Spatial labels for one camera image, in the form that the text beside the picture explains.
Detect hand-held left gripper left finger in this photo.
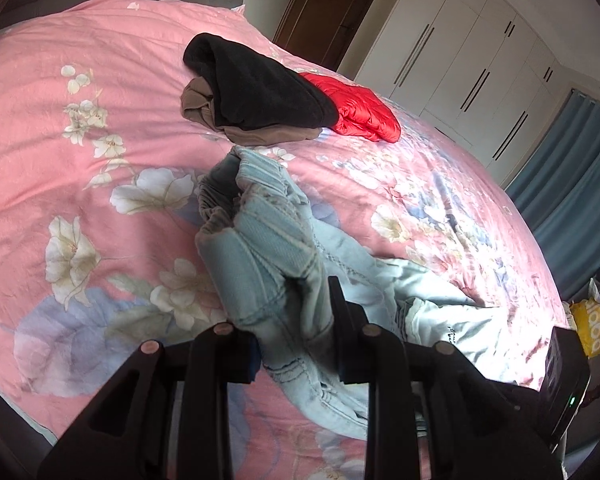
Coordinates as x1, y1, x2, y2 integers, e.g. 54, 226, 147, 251
37, 322, 262, 480

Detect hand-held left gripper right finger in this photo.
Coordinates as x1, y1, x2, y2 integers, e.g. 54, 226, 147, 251
326, 276, 564, 480

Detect light blue strawberry print pants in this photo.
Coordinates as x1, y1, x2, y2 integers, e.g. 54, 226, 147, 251
195, 146, 506, 442

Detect yellow plastic bag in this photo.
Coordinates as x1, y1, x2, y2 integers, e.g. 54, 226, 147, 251
569, 296, 600, 358

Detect blue curtain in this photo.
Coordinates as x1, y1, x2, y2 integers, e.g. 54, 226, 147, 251
505, 87, 600, 306

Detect red puffer jacket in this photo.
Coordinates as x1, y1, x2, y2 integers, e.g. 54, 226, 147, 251
297, 71, 402, 143

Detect pink floral bed sheet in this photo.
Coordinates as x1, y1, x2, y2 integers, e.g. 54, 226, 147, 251
0, 0, 573, 480

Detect brown folded garment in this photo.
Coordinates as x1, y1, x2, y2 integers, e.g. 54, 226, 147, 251
180, 76, 323, 145

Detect black folded garment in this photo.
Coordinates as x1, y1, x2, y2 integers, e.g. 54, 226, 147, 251
182, 32, 341, 131

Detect white wardrobe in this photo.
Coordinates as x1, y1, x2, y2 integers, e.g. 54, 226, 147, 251
352, 0, 563, 171

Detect brown wooden door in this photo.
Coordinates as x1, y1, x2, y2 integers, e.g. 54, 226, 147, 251
272, 0, 391, 76

